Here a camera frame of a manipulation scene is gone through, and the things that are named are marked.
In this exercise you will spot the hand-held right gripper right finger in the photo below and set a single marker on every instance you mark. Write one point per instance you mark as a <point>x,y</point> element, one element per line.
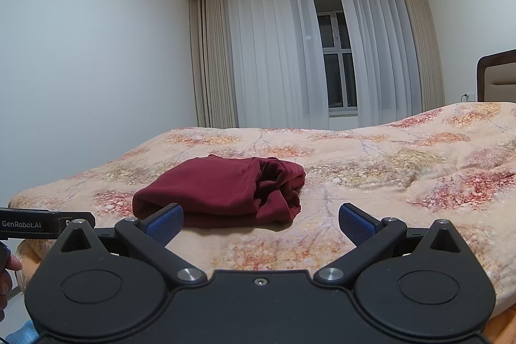
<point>356,225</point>

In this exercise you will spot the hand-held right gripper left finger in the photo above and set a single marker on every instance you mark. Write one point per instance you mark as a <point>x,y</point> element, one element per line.
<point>165,225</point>

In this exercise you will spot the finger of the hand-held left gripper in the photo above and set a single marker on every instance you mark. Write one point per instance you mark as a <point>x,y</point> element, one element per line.
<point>60,219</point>

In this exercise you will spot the maroon long-sleeved sweater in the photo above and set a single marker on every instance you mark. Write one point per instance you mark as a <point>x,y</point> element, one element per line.
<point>209,187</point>

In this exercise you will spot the person's left hand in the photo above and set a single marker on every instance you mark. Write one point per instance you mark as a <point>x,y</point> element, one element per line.
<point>8,275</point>

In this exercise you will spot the orange bed sheet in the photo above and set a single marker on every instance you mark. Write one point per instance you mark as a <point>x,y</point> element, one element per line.
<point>28,257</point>

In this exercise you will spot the floral beige blanket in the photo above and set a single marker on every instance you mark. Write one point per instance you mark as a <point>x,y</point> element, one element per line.
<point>383,187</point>

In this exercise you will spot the person's blue clothing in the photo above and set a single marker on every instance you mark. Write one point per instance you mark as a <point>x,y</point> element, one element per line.
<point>24,334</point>

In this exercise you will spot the window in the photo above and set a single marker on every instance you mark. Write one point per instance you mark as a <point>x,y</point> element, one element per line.
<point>336,58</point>

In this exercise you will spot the beige curtain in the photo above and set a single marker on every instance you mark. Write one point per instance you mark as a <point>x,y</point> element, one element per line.
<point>427,45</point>
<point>211,62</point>

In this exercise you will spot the sheer white curtain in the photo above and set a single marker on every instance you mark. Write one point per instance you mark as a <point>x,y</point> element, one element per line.
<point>274,54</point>
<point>379,54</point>

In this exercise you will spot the brown padded headboard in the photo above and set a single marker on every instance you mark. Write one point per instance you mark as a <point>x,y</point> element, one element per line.
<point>498,74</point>

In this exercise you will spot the white wall socket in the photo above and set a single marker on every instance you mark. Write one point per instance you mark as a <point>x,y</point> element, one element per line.
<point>465,96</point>

